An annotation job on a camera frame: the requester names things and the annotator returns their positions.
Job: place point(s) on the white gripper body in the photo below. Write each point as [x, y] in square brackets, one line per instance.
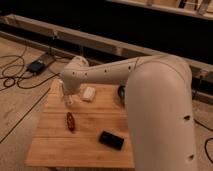
[70, 90]

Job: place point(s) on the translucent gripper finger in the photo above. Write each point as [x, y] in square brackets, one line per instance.
[61, 95]

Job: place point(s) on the clear plastic bottle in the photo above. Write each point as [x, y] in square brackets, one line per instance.
[67, 98]

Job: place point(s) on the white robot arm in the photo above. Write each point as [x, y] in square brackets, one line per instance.
[158, 101]

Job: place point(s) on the dark ceramic bowl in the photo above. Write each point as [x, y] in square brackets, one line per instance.
[121, 94]

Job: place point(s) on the wooden table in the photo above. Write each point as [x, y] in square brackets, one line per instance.
[54, 145]

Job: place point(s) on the black rectangular case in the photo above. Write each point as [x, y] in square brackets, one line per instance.
[111, 140]

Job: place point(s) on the long wooden beam frame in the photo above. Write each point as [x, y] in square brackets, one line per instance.
[129, 48]

